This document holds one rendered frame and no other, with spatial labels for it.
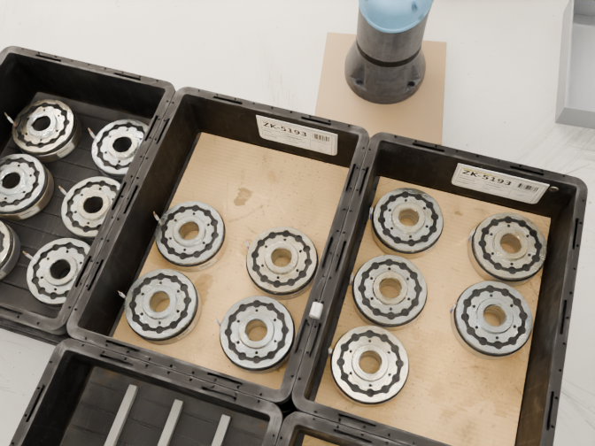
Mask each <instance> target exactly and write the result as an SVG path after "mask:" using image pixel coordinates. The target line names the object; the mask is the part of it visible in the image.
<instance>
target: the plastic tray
mask: <svg viewBox="0 0 595 446"><path fill-rule="evenodd" d="M555 123H557V124H563V125H569V126H574V127H585V128H590V129H595V0H569V1H568V4H567V6H566V8H565V10H564V12H563V18H562V30H561V42H560V65H559V77H558V89H557V101H556V112H555Z"/></svg>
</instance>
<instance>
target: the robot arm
mask: <svg viewBox="0 0 595 446"><path fill-rule="evenodd" d="M433 1H434V0H359V12H358V23H357V34H356V39H355V41H354V43H353V44H352V46H351V47H350V49H349V51H348V53H347V55H346V58H345V62H344V76H345V79H346V82H347V84H348V86H349V87H350V89H351V90H352V91H353V92H354V93H355V94H356V95H357V96H359V97H361V98H362V99H364V100H366V101H368V102H371V103H375V104H396V103H400V102H403V101H405V100H406V99H408V98H410V97H411V96H413V95H414V94H415V93H416V92H417V91H418V89H419V88H420V87H421V84H422V82H423V78H424V74H425V70H426V63H425V58H424V55H423V51H422V47H421V44H422V40H423V36H424V32H425V28H426V24H427V21H428V17H429V12H430V9H431V6H432V4H433Z"/></svg>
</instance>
